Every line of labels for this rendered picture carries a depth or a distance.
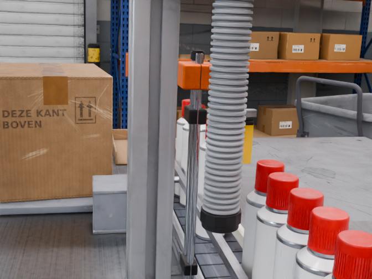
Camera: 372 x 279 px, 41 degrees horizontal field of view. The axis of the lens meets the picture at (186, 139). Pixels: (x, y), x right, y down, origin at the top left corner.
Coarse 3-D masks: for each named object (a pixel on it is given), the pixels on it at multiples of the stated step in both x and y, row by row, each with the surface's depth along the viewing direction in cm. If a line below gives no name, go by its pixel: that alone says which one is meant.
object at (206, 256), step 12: (180, 216) 95; (204, 240) 85; (228, 240) 86; (204, 252) 81; (216, 252) 81; (240, 252) 81; (204, 264) 77; (216, 264) 77; (240, 264) 77; (204, 276) 74; (216, 276) 73; (228, 276) 74
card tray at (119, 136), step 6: (114, 132) 172; (120, 132) 172; (126, 132) 172; (114, 138) 172; (120, 138) 172; (126, 138) 173; (114, 144) 151; (120, 144) 165; (126, 144) 166; (114, 150) 149; (120, 150) 159; (126, 150) 159; (114, 156) 149; (120, 156) 152; (126, 156) 152; (120, 162) 145; (126, 162) 146
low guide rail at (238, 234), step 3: (240, 225) 83; (240, 228) 82; (243, 228) 82; (234, 231) 84; (237, 231) 82; (240, 231) 81; (243, 231) 81; (234, 234) 84; (237, 234) 82; (240, 234) 80; (243, 234) 80; (237, 237) 82; (240, 237) 80; (243, 237) 79; (237, 240) 82; (240, 240) 80; (243, 240) 79; (240, 243) 80
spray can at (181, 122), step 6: (186, 102) 101; (180, 120) 102; (180, 126) 102; (180, 132) 102; (180, 138) 102; (180, 144) 102; (180, 150) 103; (180, 156) 103; (180, 162) 103; (180, 168) 103; (174, 186) 106; (174, 192) 106
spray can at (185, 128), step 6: (204, 108) 96; (186, 126) 97; (204, 126) 97; (186, 132) 96; (204, 132) 96; (186, 138) 97; (204, 138) 97; (186, 144) 97; (186, 150) 97; (186, 156) 97; (186, 162) 98; (186, 168) 98; (186, 174) 98; (180, 186) 100; (180, 192) 100; (180, 198) 101; (180, 204) 101
